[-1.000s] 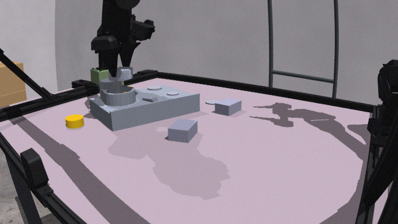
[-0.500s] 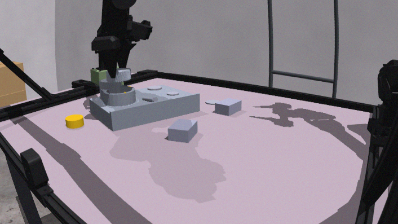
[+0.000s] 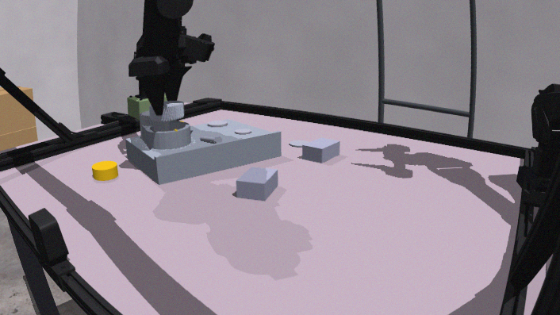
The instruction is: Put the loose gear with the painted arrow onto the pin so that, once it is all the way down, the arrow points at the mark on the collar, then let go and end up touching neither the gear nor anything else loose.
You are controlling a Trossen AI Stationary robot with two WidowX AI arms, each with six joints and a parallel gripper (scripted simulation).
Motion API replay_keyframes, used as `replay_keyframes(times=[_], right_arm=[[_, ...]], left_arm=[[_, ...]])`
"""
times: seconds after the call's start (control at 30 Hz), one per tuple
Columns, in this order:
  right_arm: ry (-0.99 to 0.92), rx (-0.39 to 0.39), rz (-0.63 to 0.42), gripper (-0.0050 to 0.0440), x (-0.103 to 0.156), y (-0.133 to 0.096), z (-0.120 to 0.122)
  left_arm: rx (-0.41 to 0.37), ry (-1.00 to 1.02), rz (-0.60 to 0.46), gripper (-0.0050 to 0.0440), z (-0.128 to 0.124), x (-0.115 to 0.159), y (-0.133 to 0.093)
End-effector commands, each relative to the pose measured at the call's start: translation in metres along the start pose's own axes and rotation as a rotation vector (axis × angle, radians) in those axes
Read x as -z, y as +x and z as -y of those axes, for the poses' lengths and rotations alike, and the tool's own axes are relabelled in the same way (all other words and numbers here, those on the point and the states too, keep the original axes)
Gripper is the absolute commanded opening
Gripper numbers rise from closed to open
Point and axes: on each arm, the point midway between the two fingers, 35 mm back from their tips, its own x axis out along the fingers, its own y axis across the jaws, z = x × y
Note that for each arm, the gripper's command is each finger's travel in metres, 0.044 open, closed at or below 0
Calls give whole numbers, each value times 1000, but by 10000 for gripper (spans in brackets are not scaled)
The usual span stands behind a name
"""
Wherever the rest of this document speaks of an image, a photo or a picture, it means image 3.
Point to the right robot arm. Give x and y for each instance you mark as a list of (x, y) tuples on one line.
[(545, 117)]

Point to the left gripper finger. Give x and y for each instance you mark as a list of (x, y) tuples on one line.
[(174, 82), (155, 89)]

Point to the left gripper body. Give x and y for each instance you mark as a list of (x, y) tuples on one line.
[(159, 61)]

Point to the grey toothed gear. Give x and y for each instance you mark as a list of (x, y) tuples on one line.
[(172, 111)]

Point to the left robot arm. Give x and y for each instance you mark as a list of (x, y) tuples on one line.
[(199, 48)]

